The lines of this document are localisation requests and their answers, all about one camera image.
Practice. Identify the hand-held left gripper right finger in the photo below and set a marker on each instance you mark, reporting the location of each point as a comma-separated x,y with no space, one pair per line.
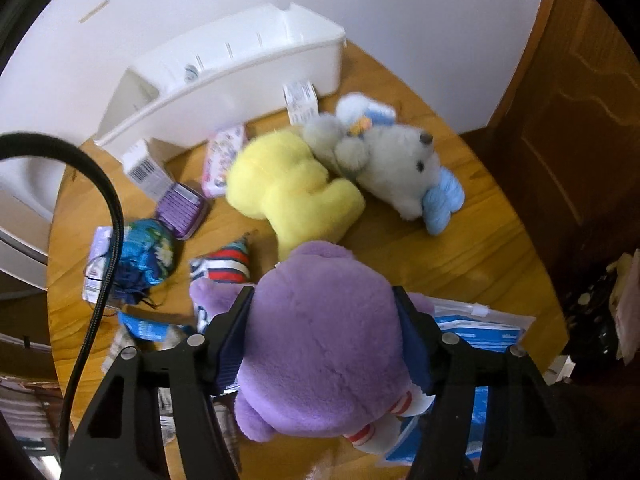
417,350

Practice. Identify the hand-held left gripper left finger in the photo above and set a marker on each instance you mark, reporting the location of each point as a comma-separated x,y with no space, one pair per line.
232,345

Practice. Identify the purple plush toy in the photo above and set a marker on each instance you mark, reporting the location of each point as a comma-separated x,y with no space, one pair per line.
320,340

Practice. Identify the yellow plush toy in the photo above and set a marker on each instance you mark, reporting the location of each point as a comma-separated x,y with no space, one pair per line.
290,185

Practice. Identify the white bear plush toy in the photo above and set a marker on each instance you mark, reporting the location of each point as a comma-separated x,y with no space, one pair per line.
395,160

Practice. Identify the white plastic bin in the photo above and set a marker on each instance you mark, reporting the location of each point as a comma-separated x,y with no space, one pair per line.
225,75

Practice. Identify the blue packet in clear wrap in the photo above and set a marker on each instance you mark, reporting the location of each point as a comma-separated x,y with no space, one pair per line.
480,332

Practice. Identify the striped fabric pouch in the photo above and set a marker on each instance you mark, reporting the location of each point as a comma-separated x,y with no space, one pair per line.
225,265

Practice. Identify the blue packet with white letters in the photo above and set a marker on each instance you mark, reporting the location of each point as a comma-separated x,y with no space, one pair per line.
145,329

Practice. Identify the blue floral pouch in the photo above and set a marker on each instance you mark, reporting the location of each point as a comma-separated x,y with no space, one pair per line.
150,250

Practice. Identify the purple ribbed tin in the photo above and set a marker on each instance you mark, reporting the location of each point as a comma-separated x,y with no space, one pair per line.
182,210

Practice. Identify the lavender packet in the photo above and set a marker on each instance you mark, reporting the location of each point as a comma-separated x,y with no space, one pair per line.
97,260

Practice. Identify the pink printed packet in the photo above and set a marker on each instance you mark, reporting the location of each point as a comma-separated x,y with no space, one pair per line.
220,160

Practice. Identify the white barcode box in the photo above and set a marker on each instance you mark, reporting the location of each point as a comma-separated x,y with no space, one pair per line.
145,170

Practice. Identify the pale crumpled paper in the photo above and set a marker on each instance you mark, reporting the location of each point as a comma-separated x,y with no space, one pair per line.
627,300

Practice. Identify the striped cloth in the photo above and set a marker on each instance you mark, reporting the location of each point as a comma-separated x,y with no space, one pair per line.
25,410

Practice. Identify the white paper label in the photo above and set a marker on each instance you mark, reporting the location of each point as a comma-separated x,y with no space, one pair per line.
300,102

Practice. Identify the white cabinet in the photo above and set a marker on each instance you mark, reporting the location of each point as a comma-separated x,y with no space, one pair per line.
25,200

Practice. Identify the wooden door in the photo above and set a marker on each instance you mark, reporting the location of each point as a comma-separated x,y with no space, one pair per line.
575,110

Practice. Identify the tan tape strip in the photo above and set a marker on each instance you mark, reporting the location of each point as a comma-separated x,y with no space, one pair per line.
93,11

